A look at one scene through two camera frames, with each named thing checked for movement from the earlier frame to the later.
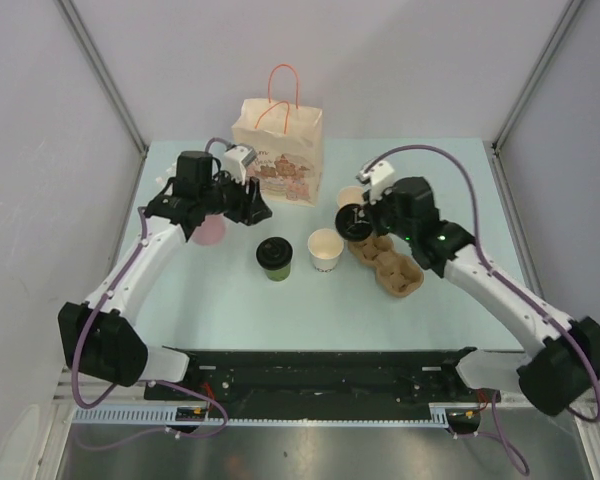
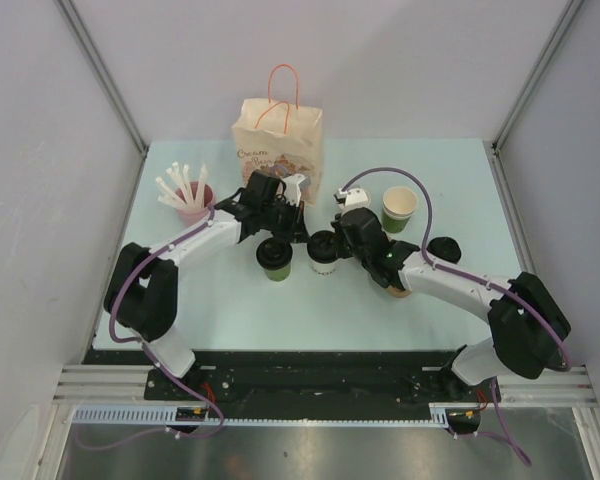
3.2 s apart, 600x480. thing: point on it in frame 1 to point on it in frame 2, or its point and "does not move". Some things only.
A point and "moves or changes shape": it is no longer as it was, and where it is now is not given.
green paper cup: (278, 274) does not move
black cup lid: (274, 253) does not move
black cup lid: (353, 223) moves or changes shape
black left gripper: (251, 208) to (297, 229)
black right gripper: (374, 208) to (339, 234)
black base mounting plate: (320, 377) does not move
